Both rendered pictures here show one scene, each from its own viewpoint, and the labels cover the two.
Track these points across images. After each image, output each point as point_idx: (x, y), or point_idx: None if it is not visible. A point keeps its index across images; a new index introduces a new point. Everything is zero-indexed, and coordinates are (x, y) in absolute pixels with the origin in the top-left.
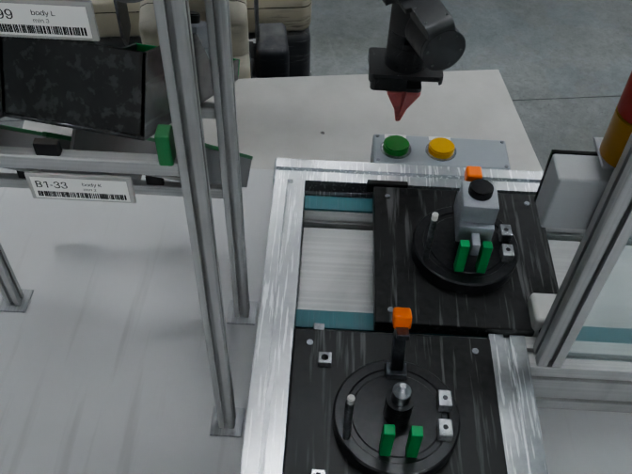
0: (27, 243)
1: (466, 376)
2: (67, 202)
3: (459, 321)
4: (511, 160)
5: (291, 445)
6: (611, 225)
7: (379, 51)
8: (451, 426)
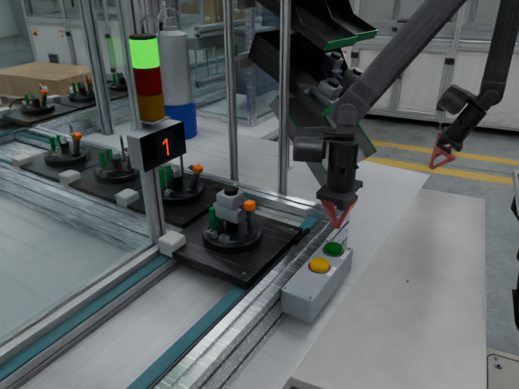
0: None
1: (174, 212)
2: (380, 194)
3: (199, 221)
4: (330, 368)
5: None
6: None
7: (357, 183)
8: None
